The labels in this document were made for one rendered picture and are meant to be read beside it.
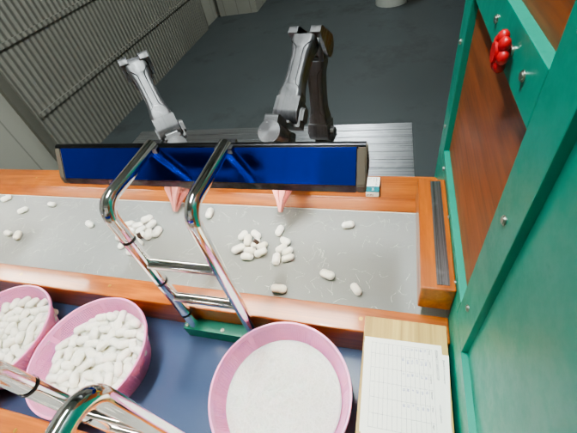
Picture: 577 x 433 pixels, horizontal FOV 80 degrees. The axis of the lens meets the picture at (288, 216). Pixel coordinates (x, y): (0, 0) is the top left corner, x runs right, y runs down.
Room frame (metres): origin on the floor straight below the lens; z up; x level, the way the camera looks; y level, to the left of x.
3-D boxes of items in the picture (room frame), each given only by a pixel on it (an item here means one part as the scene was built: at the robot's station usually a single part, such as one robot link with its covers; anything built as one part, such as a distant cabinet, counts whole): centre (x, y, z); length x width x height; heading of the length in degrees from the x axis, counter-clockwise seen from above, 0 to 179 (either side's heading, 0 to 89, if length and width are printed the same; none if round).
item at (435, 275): (0.43, -0.29, 0.83); 0.30 x 0.06 x 0.07; 157
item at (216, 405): (0.22, 0.09, 0.72); 0.27 x 0.27 x 0.10
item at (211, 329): (0.48, 0.18, 0.90); 0.20 x 0.19 x 0.45; 67
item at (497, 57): (0.36, -0.28, 1.24); 0.04 x 0.02 x 0.05; 157
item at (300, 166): (0.55, 0.14, 1.08); 0.62 x 0.08 x 0.07; 67
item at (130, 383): (0.40, 0.50, 0.72); 0.27 x 0.27 x 0.10
